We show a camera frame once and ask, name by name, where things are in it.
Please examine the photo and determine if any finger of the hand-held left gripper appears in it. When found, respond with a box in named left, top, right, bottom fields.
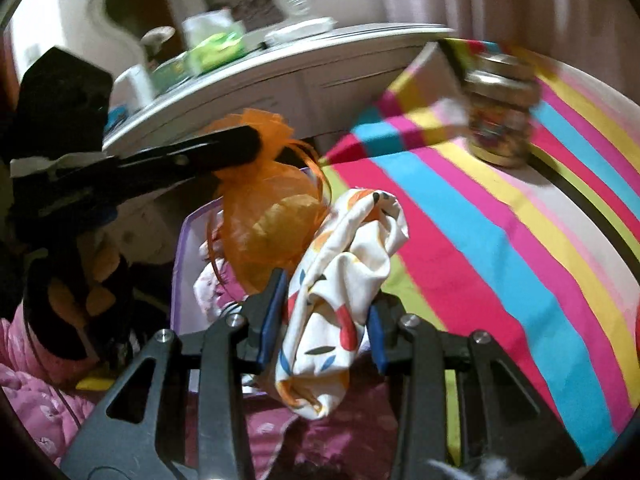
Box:
left=115, top=125, right=267, bottom=197

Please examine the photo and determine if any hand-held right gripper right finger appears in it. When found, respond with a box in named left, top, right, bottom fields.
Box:
left=365, top=296, right=586, bottom=480

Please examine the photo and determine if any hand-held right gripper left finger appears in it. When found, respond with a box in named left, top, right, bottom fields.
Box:
left=60, top=269, right=289, bottom=480

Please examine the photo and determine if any white leaf print cloth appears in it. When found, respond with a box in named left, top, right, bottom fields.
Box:
left=272, top=189, right=408, bottom=421

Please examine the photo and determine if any orange organza bag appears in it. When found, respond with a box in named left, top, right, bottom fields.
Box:
left=205, top=109, right=333, bottom=296

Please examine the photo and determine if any purple rimmed storage box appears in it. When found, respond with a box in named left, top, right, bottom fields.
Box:
left=170, top=167, right=332, bottom=342

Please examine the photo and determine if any person's left forearm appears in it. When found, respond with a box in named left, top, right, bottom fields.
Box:
left=0, top=305, right=101, bottom=461

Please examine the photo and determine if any person's left hand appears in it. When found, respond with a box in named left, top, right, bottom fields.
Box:
left=45, top=237, right=123, bottom=321

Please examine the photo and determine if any white pink cloth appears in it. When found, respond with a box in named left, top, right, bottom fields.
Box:
left=194, top=240, right=242, bottom=322

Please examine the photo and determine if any white container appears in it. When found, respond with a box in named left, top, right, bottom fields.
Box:
left=120, top=65, right=154, bottom=107

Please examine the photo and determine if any green tissue pack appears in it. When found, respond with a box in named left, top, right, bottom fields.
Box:
left=182, top=10, right=248, bottom=73

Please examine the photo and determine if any magenta quilted clothing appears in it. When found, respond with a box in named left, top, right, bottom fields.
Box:
left=185, top=355, right=461, bottom=480

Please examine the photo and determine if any white dresser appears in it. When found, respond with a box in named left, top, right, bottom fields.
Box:
left=100, top=22, right=456, bottom=266

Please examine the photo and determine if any striped colourful blanket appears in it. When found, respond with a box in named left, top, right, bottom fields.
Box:
left=320, top=37, right=640, bottom=468

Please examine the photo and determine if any white flat box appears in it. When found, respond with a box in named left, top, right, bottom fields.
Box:
left=265, top=17, right=337, bottom=45

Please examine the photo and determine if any gold lidded clear jar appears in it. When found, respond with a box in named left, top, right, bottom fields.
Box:
left=462, top=52, right=541, bottom=168

